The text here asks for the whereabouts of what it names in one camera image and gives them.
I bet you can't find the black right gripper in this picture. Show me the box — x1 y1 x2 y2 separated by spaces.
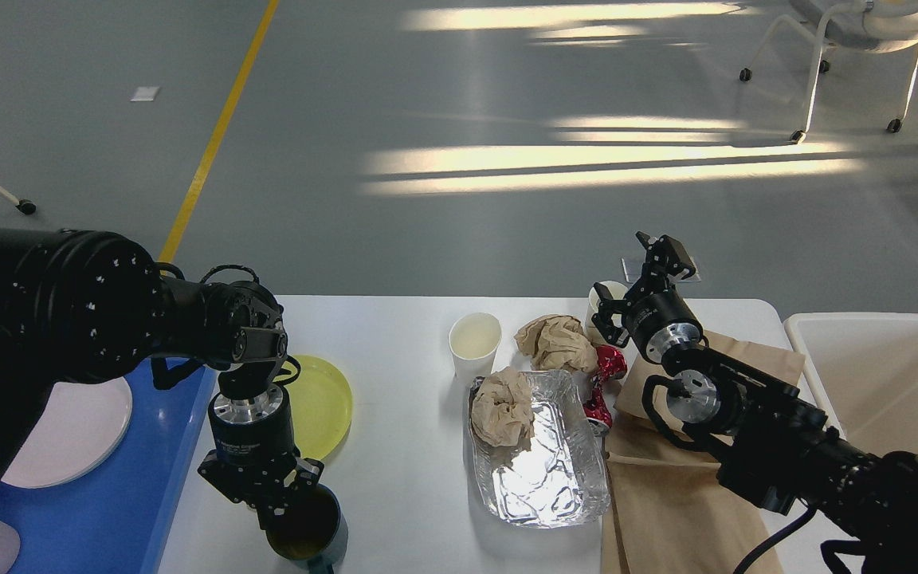
591 231 704 364

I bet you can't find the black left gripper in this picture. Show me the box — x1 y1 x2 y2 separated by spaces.
197 387 325 533

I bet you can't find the dark green mug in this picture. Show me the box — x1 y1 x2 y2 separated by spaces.
265 486 349 573

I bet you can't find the yellow round plate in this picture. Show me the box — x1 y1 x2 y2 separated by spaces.
274 355 353 460

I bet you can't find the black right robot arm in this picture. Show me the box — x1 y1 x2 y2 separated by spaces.
591 231 918 573

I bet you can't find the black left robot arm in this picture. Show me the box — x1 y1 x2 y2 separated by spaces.
0 228 327 560

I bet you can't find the white paper cup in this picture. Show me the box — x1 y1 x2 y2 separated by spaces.
448 313 502 386
586 281 630 347

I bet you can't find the crumpled brown paper ball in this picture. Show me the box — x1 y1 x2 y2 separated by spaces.
514 315 598 374

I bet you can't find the crumpled brown paper in tray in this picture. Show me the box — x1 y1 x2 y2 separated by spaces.
470 367 535 447

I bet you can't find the blue plastic tray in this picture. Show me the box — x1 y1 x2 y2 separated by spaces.
0 363 218 573

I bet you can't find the aluminium foil tray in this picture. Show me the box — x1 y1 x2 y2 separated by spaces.
469 370 610 529

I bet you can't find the white round plate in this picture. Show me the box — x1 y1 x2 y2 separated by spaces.
1 377 132 489

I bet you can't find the brown paper bag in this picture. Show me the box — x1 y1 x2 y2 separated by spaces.
601 357 768 573

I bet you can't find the white plastic bin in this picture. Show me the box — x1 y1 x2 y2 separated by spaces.
784 313 918 455

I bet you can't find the white chair on casters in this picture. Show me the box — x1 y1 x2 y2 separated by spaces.
737 1 918 144

